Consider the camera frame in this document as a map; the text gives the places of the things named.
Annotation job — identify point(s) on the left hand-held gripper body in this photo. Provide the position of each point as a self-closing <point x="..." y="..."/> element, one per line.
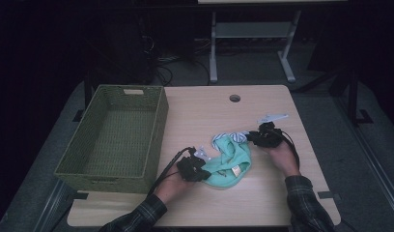
<point x="190" y="166"/>

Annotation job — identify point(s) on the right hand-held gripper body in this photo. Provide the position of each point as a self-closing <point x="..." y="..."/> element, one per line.
<point x="270" y="135"/>

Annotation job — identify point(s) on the mint green striped garment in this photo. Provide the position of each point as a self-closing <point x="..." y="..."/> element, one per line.
<point x="230" y="164"/>

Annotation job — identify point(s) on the green woven basket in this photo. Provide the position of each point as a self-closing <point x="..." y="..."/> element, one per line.
<point x="121" y="129"/>

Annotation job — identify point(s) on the person's left hand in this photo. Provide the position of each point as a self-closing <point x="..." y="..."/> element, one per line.
<point x="172" y="187"/>

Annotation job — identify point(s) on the person's right hand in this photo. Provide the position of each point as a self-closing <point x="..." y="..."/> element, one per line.
<point x="283" y="159"/>

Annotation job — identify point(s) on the black metal stand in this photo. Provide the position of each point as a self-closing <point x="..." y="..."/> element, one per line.
<point x="352" y="96"/>

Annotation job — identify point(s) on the grey metal rail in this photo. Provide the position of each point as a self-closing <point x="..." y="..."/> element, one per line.
<point x="372" y="154"/>
<point x="50" y="206"/>

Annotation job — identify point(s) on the white desk with metal frame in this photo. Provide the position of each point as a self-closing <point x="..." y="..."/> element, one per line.
<point x="253" y="29"/>

